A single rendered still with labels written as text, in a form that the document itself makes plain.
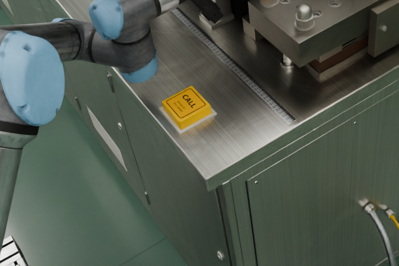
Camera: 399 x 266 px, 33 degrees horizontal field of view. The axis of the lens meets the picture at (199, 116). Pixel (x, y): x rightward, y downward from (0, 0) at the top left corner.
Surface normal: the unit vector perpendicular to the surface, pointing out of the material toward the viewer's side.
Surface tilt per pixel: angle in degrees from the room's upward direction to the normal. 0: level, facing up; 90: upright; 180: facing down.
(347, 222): 90
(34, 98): 86
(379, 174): 90
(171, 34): 0
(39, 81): 86
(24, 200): 0
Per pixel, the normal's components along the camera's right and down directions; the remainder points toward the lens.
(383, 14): 0.53, 0.58
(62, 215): -0.13, -0.67
